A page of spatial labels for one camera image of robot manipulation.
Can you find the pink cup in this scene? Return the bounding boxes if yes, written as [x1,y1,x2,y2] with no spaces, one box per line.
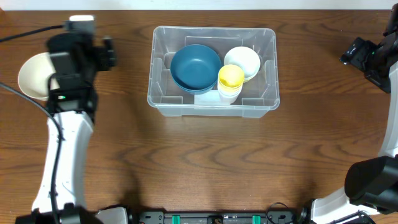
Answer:
[219,95,237,105]

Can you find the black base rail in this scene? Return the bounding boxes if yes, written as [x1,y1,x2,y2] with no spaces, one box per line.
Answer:
[131,208,308,224]

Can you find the cream large bowl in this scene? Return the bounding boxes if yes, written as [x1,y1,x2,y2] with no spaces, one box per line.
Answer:
[18,52,55,101]

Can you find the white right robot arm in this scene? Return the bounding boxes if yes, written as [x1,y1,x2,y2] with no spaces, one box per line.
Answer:
[293,5,397,223]

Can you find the blue large bowl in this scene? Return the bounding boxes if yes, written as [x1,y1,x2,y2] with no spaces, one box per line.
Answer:
[174,80,216,95]
[170,44,222,90]

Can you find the white small bowl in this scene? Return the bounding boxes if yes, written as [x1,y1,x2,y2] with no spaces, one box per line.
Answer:
[224,46,261,82]

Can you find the yellow cup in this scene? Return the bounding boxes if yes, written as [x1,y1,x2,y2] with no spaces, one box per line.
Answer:
[218,64,245,90]
[217,82,243,91]

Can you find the clear plastic storage bin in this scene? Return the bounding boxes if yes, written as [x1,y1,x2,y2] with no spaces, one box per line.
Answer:
[147,26,280,118]

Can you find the light blue cup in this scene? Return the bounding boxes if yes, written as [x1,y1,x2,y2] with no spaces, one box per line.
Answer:
[218,91,240,100]

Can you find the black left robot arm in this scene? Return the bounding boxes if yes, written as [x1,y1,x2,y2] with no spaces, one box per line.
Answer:
[16,31,132,223]

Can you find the cream cup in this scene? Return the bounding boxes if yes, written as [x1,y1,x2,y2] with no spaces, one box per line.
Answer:
[218,88,242,98]

